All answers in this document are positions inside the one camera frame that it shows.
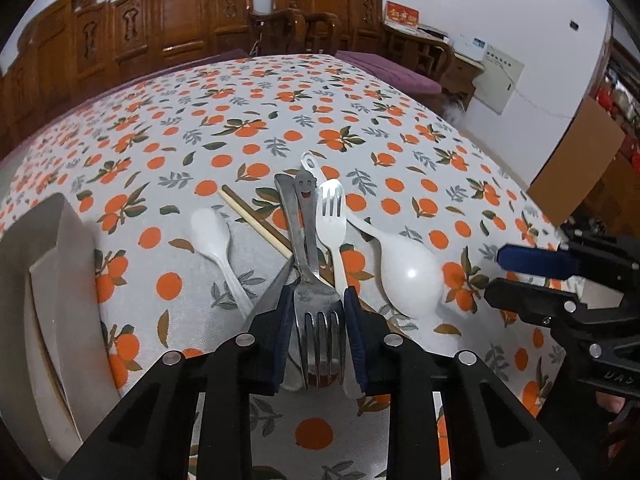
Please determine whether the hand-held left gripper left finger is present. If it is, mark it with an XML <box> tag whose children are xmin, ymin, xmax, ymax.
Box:
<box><xmin>57</xmin><ymin>282</ymin><xmax>296</xmax><ymax>480</ymax></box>

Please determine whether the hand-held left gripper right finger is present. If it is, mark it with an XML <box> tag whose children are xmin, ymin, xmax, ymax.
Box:
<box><xmin>342</xmin><ymin>286</ymin><xmax>583</xmax><ymax>480</ymax></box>

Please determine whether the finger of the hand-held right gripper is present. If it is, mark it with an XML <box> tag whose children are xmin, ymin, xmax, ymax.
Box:
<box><xmin>496</xmin><ymin>232</ymin><xmax>640</xmax><ymax>282</ymax></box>
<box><xmin>484</xmin><ymin>280</ymin><xmax>626</xmax><ymax>332</ymax></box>

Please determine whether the metal fork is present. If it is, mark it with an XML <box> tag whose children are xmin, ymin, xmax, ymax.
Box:
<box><xmin>274</xmin><ymin>174</ymin><xmax>347</xmax><ymax>388</ymax></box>

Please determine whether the plain metal spoon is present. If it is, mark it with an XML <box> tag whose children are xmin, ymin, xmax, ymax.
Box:
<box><xmin>240</xmin><ymin>259</ymin><xmax>302</xmax><ymax>333</ymax></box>

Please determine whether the large white plastic ladle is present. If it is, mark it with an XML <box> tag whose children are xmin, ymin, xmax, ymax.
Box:
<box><xmin>300</xmin><ymin>151</ymin><xmax>444</xmax><ymax>320</ymax></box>

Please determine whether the white plastic fork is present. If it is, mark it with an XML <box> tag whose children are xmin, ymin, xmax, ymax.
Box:
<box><xmin>316</xmin><ymin>179</ymin><xmax>363</xmax><ymax>400</ymax></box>

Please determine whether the wooden chopstick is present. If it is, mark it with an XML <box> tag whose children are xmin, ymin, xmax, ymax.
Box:
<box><xmin>221</xmin><ymin>185</ymin><xmax>403</xmax><ymax>335</ymax></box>

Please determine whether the small white plastic spoon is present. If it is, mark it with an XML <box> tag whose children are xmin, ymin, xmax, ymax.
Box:
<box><xmin>190</xmin><ymin>207</ymin><xmax>256</xmax><ymax>320</ymax></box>

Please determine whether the smiley-face metal spoon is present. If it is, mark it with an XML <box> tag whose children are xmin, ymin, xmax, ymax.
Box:
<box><xmin>294</xmin><ymin>170</ymin><xmax>322</xmax><ymax>281</ymax></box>

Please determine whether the rectangular metal box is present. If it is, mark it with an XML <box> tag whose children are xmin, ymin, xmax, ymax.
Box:
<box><xmin>0</xmin><ymin>192</ymin><xmax>121</xmax><ymax>466</ymax></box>

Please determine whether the cardboard box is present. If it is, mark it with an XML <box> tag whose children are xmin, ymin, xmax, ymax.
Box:
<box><xmin>527</xmin><ymin>96</ymin><xmax>627</xmax><ymax>227</ymax></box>

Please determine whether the white fluffy object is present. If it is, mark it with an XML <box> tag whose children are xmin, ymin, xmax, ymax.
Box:
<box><xmin>439</xmin><ymin>94</ymin><xmax>467</xmax><ymax>127</ymax></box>

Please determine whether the white and blue carton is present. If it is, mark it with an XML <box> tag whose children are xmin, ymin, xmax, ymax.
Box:
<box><xmin>454</xmin><ymin>35</ymin><xmax>490</xmax><ymax>67</ymax></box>

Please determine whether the wooden side table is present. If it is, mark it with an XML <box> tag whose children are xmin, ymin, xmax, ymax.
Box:
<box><xmin>384</xmin><ymin>22</ymin><xmax>481</xmax><ymax>106</ymax></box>

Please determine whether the short purple seat cushion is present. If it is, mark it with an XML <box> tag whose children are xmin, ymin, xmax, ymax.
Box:
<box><xmin>339</xmin><ymin>50</ymin><xmax>443</xmax><ymax>96</ymax></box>

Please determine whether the orange print tablecloth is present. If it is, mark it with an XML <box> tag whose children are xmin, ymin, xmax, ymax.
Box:
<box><xmin>0</xmin><ymin>52</ymin><xmax>576</xmax><ymax>480</ymax></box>

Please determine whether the red gift box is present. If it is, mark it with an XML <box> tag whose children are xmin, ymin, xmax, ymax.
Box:
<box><xmin>384</xmin><ymin>1</ymin><xmax>420</xmax><ymax>29</ymax></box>

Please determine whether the long purple seat cushion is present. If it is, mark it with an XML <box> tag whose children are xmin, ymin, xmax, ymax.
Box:
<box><xmin>197</xmin><ymin>48</ymin><xmax>248</xmax><ymax>62</ymax></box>

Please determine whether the carved wooden chair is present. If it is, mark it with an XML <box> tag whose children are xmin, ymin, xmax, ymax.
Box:
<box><xmin>248</xmin><ymin>10</ymin><xmax>342</xmax><ymax>57</ymax></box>

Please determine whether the short carved wooden sofa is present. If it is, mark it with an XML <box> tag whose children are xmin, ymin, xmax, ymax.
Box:
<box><xmin>271</xmin><ymin>0</ymin><xmax>387</xmax><ymax>56</ymax></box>

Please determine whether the long carved wooden sofa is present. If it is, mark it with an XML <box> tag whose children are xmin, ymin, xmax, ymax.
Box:
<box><xmin>0</xmin><ymin>0</ymin><xmax>256</xmax><ymax>146</ymax></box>

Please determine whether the cream wall electrical panel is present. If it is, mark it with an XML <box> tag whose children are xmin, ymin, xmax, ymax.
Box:
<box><xmin>472</xmin><ymin>44</ymin><xmax>526</xmax><ymax>117</ymax></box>

